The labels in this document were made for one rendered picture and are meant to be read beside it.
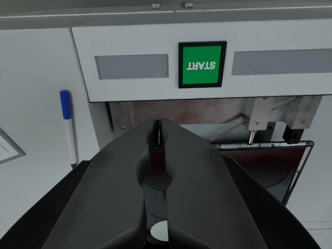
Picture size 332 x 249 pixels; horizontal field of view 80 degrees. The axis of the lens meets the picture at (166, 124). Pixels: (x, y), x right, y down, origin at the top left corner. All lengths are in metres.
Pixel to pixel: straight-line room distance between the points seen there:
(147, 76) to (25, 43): 0.14
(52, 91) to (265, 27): 0.27
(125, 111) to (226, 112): 0.19
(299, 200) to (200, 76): 0.59
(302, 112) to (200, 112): 0.17
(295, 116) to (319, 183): 0.36
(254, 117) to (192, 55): 0.18
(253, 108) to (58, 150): 0.33
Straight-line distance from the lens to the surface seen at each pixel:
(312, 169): 0.69
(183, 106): 0.37
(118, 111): 0.35
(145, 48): 0.26
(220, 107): 0.39
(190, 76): 0.26
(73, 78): 0.28
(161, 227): 0.61
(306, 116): 0.43
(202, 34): 0.26
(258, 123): 0.39
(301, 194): 0.75
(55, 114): 0.32
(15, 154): 0.39
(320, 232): 0.88
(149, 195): 0.50
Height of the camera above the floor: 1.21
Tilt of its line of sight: 58 degrees down
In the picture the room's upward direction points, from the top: 178 degrees clockwise
